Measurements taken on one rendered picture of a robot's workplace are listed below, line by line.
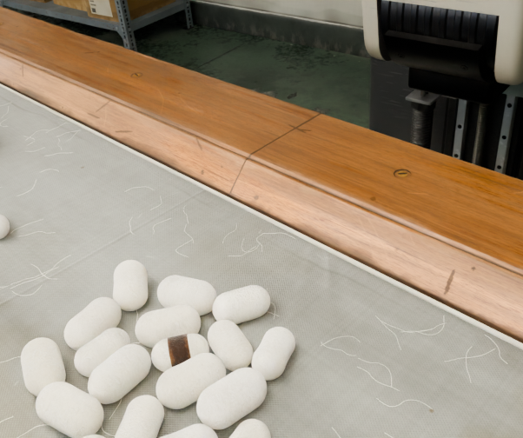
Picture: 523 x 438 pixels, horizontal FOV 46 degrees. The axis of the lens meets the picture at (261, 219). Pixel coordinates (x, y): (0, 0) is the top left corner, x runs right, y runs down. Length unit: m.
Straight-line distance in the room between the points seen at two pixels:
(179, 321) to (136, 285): 0.04
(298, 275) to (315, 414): 0.10
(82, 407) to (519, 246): 0.26
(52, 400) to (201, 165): 0.24
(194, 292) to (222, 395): 0.08
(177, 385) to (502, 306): 0.18
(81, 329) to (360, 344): 0.16
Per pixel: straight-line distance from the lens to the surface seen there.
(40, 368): 0.35
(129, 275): 0.38
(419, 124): 1.18
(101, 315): 0.37
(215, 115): 0.54
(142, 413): 0.31
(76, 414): 0.32
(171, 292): 0.37
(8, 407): 0.37
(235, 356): 0.33
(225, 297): 0.35
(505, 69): 0.84
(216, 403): 0.30
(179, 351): 0.34
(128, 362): 0.33
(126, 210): 0.48
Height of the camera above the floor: 1.00
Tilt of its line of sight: 36 degrees down
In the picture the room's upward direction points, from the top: 6 degrees counter-clockwise
